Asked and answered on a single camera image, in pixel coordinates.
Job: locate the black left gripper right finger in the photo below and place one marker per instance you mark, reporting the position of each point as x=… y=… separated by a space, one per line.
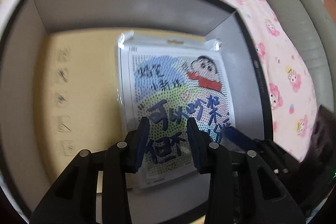
x=243 y=188

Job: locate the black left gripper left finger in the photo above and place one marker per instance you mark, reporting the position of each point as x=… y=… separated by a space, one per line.
x=72 y=197

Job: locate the cartoon diamond painting kit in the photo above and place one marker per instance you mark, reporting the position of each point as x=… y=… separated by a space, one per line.
x=169 y=80

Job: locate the dark grey storage box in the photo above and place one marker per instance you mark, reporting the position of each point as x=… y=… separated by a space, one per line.
x=59 y=78

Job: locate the grey sofa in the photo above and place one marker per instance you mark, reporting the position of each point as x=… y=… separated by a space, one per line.
x=311 y=29

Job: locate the black camera device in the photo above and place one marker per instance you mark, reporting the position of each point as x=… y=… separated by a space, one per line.
x=278 y=159

